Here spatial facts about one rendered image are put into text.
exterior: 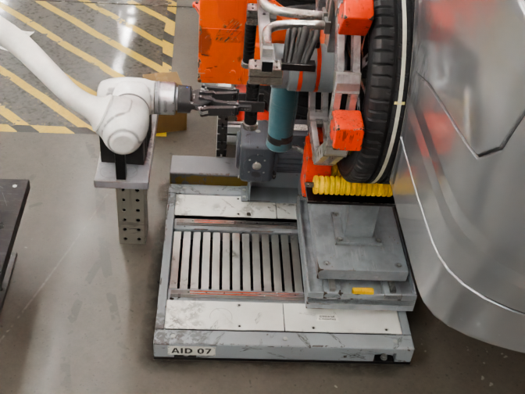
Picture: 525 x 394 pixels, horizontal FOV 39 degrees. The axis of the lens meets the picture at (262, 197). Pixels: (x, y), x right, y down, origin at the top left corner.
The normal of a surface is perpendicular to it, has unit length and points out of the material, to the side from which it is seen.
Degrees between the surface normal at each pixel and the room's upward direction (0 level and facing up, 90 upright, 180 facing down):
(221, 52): 90
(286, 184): 90
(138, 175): 0
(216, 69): 90
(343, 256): 0
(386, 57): 55
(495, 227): 93
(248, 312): 0
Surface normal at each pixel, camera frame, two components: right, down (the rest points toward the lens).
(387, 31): 0.07, -0.13
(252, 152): 0.04, 0.64
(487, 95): -0.99, 0.01
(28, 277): 0.07, -0.77
